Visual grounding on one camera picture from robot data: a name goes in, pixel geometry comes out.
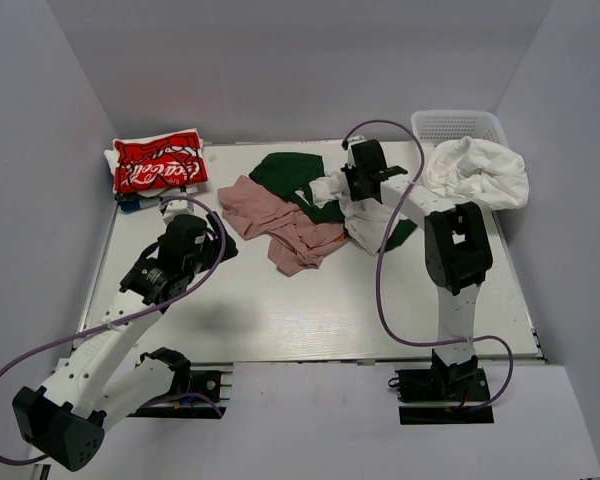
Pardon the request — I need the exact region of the green and white t shirt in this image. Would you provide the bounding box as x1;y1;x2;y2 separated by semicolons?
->
249;152;417;255

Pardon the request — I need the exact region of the pink t shirt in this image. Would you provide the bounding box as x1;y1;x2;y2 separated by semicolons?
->
217;176;348;277

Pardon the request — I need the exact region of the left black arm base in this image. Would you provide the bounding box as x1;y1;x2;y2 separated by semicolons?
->
128;365;233;420

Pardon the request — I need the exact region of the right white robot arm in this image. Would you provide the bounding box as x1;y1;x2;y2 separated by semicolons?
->
342;140;493;399

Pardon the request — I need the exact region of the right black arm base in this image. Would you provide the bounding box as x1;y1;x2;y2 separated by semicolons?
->
387;368;494;426

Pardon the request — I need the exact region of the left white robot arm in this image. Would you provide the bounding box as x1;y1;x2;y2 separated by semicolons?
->
12;214;237;472

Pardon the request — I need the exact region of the folded blue t shirt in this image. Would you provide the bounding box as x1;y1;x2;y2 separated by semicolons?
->
115;194;159;214

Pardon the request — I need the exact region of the white plastic basket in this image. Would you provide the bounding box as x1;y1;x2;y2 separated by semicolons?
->
411;110;511;166

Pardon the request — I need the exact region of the folded red coca-cola t shirt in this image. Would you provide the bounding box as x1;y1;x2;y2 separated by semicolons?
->
104;128;208;196

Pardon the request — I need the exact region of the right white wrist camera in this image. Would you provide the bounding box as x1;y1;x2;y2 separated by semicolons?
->
341;136;366;167

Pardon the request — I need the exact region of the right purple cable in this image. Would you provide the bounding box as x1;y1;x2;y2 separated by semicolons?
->
340;118;515;412

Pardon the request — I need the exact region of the purple cable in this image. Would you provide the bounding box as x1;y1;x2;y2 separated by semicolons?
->
0;195;230;461
340;118;515;412

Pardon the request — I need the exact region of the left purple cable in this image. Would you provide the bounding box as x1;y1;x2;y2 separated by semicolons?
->
0;195;230;461

